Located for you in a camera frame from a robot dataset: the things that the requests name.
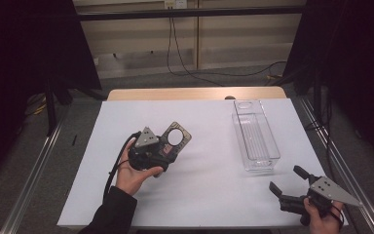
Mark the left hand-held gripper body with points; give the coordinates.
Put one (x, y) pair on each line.
(146, 139)

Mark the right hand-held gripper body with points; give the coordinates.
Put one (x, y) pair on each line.
(328, 193)

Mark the clear plastic storage bin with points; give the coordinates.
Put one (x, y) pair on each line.
(256, 136)

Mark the person's right hand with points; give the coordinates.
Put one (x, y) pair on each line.
(321, 224)

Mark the person's left hand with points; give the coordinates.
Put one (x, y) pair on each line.
(131, 177)

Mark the wooden table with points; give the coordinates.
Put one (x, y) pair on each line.
(194, 93)

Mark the black metal stand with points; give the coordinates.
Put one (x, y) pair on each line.
(50, 110)

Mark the black curtain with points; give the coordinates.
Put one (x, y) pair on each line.
(354, 65)
(22, 65)

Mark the black horizontal bar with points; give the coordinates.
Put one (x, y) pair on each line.
(191, 13)

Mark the metal floor rail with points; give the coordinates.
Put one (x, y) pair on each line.
(32, 175)
(344, 162)

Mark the white wall socket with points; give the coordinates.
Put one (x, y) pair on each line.
(175, 3)

